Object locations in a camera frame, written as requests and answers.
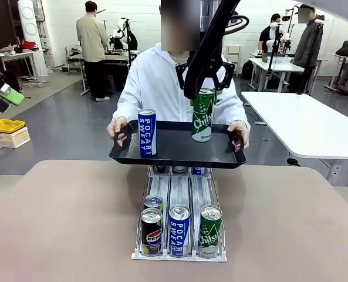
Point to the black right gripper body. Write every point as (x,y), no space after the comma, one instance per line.
(217,60)

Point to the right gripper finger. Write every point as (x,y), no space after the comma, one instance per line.
(229,73)
(182,75)

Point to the green Chilsung cider can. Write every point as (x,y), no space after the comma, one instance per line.
(178,169)
(203,123)
(210,235)

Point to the blue Pocari Sweat can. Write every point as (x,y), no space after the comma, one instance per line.
(179,235)
(197,170)
(147,135)

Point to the black serving tray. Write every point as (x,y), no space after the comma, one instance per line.
(176,149)

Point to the person's right forearm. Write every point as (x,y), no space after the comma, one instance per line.
(122,105)

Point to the white robot arm on table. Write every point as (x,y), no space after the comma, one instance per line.
(285,37)

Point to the person's left forearm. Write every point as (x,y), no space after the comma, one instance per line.
(238,111)

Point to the person in white coat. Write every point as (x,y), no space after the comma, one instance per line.
(153,82)

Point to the person's left hand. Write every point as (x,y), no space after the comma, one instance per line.
(240,130)

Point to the person's right hand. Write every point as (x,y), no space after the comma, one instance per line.
(116,124)

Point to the black tripod stand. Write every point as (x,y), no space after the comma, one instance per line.
(13,79)

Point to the black backpack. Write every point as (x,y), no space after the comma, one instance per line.
(247,70)

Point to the white drawer unit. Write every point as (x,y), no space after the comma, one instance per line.
(235,53)

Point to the cluttered white side table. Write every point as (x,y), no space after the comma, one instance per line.
(18,55)

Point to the white crate with yellow lid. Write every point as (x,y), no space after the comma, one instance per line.
(9,138)

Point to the red cloth item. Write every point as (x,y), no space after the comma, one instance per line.
(30,44)

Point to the white workbench table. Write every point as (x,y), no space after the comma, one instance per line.
(279,66)

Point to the man in black shirt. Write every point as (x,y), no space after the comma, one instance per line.
(264,36)

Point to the white tower air conditioner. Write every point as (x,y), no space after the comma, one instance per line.
(30,29)

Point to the man in grey hoodie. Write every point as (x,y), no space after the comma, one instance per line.
(307,44)

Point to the large white table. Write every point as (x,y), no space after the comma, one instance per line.
(302,126)

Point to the black Pepsi can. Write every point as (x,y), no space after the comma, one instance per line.
(160,169)
(151,235)
(153,202)

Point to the man in beige jacket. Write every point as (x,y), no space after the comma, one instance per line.
(91,38)

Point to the black floor disc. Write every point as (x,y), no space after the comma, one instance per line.
(293,162)

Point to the white can dispenser rack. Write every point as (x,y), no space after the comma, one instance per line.
(178,191)

